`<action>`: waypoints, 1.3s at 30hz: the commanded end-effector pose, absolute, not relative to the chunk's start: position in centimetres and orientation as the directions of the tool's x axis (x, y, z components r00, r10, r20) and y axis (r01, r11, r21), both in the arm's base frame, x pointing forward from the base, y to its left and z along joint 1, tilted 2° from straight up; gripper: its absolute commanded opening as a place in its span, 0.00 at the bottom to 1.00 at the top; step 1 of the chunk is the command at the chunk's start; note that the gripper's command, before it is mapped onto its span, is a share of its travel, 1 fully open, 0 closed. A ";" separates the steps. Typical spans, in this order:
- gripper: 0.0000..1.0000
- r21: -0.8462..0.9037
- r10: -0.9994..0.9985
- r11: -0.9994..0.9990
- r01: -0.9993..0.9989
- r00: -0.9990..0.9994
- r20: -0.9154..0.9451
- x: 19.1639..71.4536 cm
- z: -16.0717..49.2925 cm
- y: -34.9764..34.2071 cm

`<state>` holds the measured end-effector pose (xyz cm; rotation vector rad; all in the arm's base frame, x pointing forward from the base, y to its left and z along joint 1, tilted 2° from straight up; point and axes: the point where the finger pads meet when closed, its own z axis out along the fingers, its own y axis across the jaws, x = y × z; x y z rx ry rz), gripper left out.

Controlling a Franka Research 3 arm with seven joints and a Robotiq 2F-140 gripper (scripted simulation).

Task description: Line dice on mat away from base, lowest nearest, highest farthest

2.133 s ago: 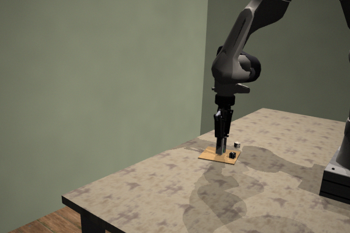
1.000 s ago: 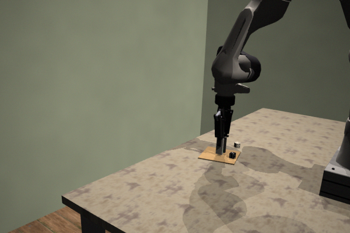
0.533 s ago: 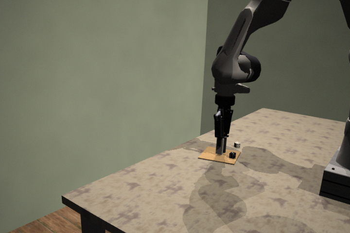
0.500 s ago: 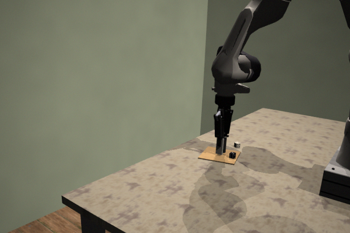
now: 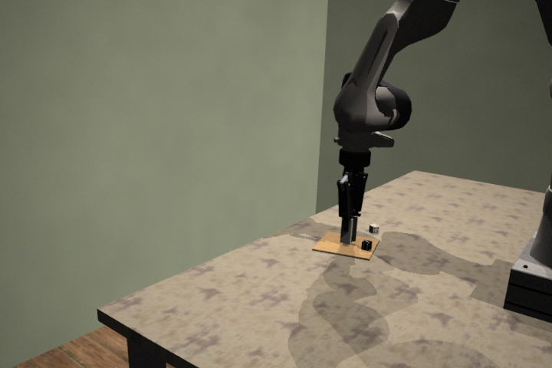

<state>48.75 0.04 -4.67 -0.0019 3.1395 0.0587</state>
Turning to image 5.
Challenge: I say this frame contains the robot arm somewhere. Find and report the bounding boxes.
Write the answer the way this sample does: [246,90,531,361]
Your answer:
[333,0,552,269]

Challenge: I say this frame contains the black die with white pips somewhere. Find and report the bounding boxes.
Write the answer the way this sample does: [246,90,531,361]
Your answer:
[361,240,372,251]

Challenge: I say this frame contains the tan mat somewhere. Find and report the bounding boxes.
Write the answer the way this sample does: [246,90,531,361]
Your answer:
[312,232,380,261]

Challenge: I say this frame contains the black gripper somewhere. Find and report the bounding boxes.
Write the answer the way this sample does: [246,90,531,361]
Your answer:
[337,148,371,245]

